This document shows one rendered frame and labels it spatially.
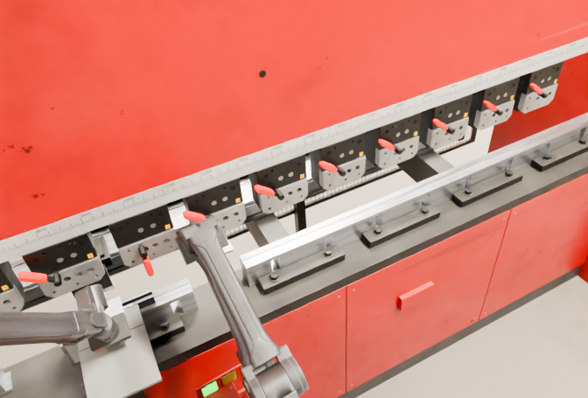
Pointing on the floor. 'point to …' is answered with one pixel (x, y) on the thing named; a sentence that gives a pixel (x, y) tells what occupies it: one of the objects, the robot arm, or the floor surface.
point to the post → (300, 216)
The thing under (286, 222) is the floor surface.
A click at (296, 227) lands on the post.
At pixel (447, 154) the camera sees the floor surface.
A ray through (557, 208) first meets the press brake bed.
